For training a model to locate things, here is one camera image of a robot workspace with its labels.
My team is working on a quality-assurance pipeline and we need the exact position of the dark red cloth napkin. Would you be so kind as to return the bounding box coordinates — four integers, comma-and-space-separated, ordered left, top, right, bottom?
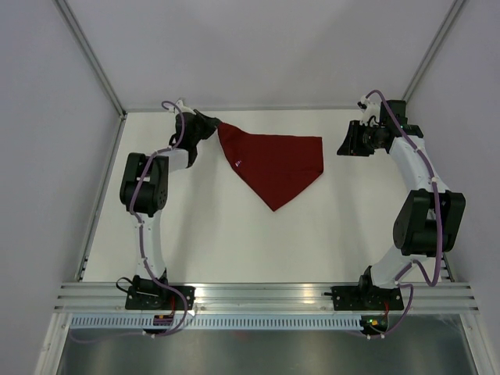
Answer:
218, 123, 323, 212

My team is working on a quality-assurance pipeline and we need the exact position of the left aluminium frame post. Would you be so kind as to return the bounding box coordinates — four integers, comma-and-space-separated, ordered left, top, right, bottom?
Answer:
53, 0, 127, 119

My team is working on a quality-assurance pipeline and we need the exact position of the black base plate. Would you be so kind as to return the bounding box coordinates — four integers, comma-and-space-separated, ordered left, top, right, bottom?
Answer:
125, 285, 195, 311
326, 286, 405, 312

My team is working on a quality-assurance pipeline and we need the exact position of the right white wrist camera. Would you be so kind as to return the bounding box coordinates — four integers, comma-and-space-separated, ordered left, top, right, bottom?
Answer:
357, 96, 380, 127

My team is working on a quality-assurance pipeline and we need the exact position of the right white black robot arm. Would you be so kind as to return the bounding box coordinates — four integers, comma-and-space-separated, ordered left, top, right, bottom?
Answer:
331, 97, 466, 311

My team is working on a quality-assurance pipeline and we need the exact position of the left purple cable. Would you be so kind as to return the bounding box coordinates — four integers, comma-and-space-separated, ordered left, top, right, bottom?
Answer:
70, 100, 196, 345

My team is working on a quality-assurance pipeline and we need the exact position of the aluminium side rail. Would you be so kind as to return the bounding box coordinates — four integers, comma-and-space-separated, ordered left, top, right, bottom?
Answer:
394, 109, 456, 283
72, 113, 127, 282

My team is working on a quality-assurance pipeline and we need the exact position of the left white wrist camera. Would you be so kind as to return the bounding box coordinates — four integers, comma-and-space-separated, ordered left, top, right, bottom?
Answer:
172, 98, 194, 113

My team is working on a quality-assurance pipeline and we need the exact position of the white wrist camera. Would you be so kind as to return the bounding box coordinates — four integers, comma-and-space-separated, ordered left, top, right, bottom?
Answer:
172, 98, 194, 113
357, 96, 380, 127

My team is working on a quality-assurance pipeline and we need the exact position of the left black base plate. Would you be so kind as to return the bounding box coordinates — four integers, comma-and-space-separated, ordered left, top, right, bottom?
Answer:
125, 285, 195, 311

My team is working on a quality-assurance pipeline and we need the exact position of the right aluminium frame post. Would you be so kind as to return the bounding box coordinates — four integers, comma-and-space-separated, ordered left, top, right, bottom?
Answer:
401, 0, 469, 103

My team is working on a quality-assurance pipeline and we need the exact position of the right aluminium side rail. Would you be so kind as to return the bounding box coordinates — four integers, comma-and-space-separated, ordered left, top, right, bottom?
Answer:
394, 109, 456, 283

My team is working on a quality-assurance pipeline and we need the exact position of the aluminium frame post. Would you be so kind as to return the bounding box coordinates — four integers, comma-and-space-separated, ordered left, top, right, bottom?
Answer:
53, 0, 127, 119
401, 0, 469, 103

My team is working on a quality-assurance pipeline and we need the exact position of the white slotted cable duct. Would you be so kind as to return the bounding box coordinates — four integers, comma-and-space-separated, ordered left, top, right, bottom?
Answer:
70, 313, 363, 331

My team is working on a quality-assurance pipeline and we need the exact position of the front aluminium rail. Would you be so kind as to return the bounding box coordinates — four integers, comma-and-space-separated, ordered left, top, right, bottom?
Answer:
53, 282, 479, 315

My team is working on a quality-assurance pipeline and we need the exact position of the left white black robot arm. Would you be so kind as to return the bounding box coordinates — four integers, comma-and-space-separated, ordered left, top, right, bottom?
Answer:
120, 109, 222, 309

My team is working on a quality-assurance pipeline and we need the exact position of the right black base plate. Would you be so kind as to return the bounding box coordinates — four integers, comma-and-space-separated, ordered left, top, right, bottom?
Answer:
326, 286, 405, 312

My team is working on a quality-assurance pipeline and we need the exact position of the left aluminium side rail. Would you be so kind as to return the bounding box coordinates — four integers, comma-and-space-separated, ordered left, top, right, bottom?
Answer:
72, 113, 127, 282

